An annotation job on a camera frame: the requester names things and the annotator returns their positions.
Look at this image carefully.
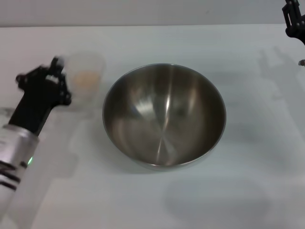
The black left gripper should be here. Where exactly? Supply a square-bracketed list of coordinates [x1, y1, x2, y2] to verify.
[8, 56, 72, 138]

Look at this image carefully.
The clear plastic measuring cup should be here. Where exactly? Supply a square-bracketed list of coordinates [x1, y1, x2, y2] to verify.
[63, 52, 107, 113]

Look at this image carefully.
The stainless steel mixing bowl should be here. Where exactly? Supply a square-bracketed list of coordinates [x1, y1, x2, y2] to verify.
[102, 62, 227, 171]

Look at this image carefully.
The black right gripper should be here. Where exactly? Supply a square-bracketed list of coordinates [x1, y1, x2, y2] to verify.
[282, 0, 305, 46]

